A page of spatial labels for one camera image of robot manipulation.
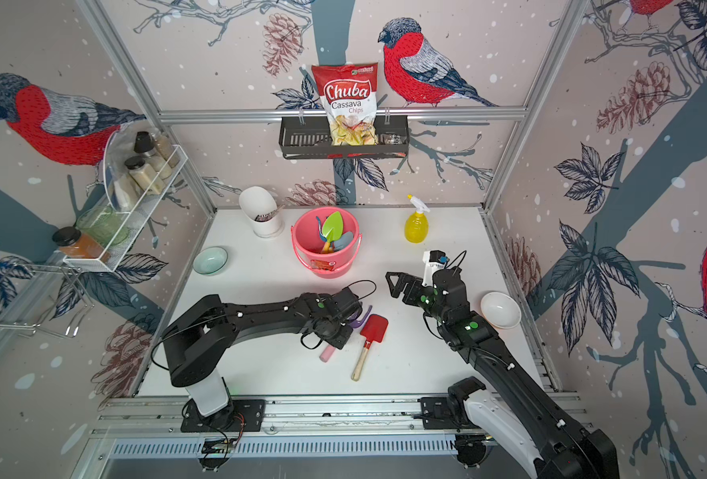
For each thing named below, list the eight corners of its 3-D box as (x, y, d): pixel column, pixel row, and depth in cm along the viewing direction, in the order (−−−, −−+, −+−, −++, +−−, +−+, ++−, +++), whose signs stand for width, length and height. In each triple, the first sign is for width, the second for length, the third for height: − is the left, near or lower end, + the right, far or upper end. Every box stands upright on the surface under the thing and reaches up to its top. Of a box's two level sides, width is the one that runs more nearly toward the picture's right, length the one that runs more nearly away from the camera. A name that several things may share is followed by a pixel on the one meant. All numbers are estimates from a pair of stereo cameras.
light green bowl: (193, 275, 101) (189, 269, 99) (203, 252, 108) (199, 247, 105) (225, 275, 101) (221, 269, 99) (233, 252, 108) (229, 246, 105)
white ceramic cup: (247, 237, 112) (234, 210, 100) (255, 214, 120) (243, 186, 109) (280, 237, 112) (270, 209, 100) (286, 213, 120) (277, 185, 108)
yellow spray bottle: (397, 233, 116) (401, 201, 102) (404, 226, 118) (409, 193, 105) (418, 246, 111) (425, 215, 98) (426, 238, 114) (434, 206, 100)
